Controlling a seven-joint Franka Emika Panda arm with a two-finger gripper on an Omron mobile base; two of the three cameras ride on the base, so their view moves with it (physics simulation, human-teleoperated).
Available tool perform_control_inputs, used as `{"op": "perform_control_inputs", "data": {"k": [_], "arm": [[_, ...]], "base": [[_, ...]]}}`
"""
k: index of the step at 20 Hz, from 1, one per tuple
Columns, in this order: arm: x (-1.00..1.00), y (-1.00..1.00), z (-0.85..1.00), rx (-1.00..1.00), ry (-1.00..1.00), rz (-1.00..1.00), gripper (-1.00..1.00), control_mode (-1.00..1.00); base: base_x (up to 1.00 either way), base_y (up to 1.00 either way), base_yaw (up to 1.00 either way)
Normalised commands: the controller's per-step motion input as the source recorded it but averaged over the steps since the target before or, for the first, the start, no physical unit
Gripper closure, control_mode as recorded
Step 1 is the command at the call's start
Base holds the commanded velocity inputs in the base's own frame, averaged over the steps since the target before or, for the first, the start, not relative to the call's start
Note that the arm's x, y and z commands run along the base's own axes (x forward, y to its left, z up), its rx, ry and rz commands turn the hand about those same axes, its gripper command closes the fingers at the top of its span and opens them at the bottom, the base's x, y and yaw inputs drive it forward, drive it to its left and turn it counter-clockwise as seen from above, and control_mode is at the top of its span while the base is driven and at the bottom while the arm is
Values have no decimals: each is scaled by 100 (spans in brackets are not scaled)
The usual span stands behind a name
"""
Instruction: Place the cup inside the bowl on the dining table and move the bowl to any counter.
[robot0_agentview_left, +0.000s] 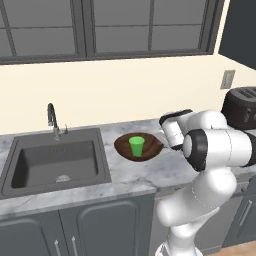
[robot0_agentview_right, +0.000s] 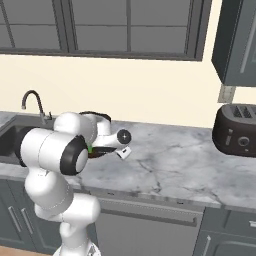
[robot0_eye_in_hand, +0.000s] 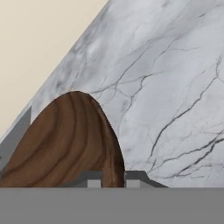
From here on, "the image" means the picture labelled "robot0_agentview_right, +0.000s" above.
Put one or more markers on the dark kitchen sink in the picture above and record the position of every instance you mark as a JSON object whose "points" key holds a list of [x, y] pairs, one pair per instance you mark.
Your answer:
{"points": [[7, 141]]}

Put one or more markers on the dark grey wall cupboard door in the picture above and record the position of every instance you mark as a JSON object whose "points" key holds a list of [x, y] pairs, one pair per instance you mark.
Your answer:
{"points": [[235, 40]]}

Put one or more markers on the grey wall socket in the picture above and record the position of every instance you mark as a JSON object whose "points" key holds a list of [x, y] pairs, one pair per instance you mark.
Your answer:
{"points": [[226, 94]]}

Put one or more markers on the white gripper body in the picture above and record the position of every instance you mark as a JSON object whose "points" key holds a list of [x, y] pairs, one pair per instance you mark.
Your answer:
{"points": [[121, 155]]}

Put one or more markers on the dark grey base cupboard door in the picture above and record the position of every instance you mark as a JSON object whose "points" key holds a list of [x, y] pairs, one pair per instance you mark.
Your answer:
{"points": [[5, 213], [33, 230]]}

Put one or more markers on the black toaster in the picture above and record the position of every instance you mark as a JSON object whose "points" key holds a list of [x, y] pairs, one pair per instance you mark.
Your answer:
{"points": [[235, 131]]}

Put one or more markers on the grey dishwasher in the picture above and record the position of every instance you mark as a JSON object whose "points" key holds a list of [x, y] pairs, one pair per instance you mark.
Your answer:
{"points": [[146, 235]]}

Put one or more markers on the dark grey drawer front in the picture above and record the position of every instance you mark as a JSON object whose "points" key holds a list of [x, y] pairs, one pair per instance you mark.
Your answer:
{"points": [[230, 221]]}

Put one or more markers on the dark grey arched cupboard door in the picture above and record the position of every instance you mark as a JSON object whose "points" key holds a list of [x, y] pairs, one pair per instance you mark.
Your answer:
{"points": [[230, 246]]}

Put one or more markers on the dark framed window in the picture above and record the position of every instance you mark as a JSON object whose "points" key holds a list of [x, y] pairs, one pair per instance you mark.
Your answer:
{"points": [[100, 26]]}

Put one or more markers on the dark curved sink tap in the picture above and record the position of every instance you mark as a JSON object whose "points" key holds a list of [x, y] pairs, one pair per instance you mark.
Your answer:
{"points": [[37, 99]]}

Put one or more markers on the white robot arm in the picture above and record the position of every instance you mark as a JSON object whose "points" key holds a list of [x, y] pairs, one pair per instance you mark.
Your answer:
{"points": [[50, 153]]}

